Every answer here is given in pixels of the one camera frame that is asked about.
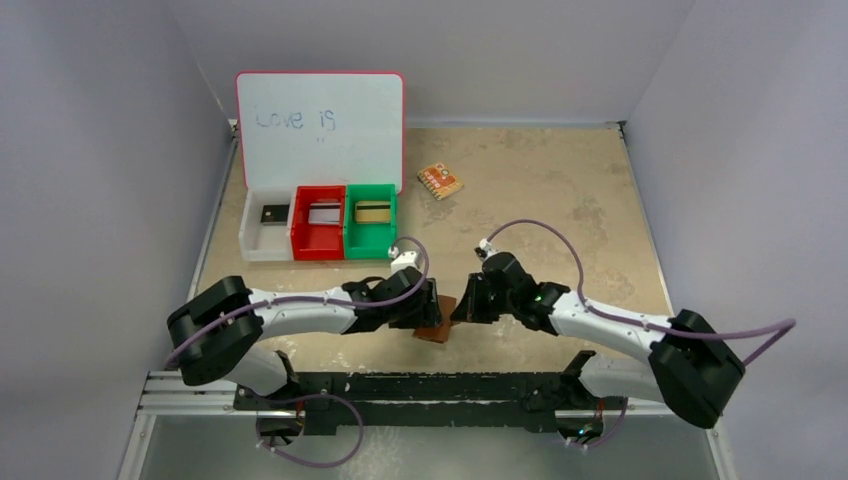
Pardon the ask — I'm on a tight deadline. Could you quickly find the brown leather card holder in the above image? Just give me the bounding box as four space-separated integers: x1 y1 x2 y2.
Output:
412 295 457 344

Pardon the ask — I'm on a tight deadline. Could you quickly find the gold card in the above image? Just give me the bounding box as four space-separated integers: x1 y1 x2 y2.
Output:
353 200 392 224

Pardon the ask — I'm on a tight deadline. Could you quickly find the silver card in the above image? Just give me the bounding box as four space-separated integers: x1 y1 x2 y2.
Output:
307 202 343 225

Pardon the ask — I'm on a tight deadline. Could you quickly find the black card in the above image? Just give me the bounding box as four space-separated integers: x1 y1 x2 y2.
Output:
260 204 290 226

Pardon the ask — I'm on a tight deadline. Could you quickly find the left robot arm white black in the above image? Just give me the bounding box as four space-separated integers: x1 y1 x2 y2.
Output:
165 267 444 397

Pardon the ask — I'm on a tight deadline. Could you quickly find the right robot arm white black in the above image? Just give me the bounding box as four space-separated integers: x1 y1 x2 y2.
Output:
451 252 746 429

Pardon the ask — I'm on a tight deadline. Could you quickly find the green plastic bin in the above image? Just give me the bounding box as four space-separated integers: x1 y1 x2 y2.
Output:
343 184 397 260

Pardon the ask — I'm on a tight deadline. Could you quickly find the orange spiral notebook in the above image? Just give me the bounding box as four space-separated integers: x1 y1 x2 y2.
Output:
417 163 464 200

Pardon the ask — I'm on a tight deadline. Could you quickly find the red plastic bin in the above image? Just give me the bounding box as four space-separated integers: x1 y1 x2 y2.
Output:
291 185 346 261

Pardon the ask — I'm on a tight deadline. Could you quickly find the white plastic bin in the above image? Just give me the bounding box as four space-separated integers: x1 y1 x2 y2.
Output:
238 188 296 262

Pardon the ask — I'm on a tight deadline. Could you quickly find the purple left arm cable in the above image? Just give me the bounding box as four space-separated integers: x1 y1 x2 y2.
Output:
164 236 431 370

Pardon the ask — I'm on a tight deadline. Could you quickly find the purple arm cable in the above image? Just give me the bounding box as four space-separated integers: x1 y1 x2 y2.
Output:
164 236 431 370
478 219 797 367

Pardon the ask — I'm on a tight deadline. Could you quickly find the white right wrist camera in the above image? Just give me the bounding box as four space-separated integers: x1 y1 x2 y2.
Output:
474 238 497 262

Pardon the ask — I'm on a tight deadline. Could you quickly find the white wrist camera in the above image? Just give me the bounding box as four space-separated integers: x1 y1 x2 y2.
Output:
388 246 423 274
474 238 497 262

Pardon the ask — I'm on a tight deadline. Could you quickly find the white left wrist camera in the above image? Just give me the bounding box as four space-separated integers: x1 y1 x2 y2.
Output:
388 246 423 274

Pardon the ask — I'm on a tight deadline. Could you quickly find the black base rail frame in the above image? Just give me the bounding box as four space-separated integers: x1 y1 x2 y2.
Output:
135 351 677 439

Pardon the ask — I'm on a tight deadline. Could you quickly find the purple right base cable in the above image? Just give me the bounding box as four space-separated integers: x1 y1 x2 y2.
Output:
564 396 629 452

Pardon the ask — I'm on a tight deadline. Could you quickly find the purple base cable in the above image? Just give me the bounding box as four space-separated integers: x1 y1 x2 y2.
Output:
254 390 366 470
564 396 629 452

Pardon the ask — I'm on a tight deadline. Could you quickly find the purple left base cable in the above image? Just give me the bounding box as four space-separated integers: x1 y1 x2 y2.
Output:
254 390 366 470

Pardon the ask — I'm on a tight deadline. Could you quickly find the white board pink frame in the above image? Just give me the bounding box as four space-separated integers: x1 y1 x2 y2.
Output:
235 71 406 192

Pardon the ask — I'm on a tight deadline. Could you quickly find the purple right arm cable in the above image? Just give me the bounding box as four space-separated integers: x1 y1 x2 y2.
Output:
478 219 797 367

